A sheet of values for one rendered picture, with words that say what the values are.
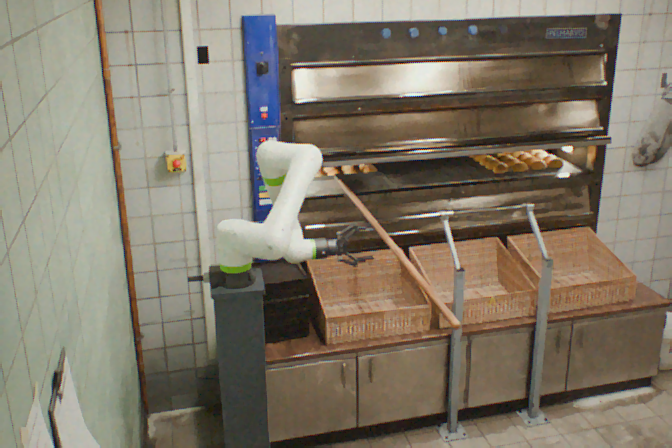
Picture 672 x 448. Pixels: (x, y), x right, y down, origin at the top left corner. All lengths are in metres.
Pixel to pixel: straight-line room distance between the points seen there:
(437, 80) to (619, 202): 1.46
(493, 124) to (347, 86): 0.88
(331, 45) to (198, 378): 1.97
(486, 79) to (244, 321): 1.93
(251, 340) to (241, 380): 0.18
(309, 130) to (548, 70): 1.38
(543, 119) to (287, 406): 2.10
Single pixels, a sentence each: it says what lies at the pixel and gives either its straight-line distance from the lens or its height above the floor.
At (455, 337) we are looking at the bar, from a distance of 3.60.
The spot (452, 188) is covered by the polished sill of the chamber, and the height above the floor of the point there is 1.17.
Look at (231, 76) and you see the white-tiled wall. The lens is 3.49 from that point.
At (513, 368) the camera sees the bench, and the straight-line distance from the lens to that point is 3.94.
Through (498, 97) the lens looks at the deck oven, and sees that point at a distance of 3.94.
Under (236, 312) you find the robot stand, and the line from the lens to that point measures 2.73.
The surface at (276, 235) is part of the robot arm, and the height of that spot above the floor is 1.43.
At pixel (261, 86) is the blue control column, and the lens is 3.48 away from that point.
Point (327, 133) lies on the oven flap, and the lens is 3.63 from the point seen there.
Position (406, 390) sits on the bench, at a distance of 3.73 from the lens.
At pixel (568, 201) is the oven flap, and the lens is 4.35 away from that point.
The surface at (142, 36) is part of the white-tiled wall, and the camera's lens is 3.45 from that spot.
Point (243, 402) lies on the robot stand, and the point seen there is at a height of 0.70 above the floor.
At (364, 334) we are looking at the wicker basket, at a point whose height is 0.59.
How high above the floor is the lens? 2.38
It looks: 19 degrees down
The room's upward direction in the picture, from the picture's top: 1 degrees counter-clockwise
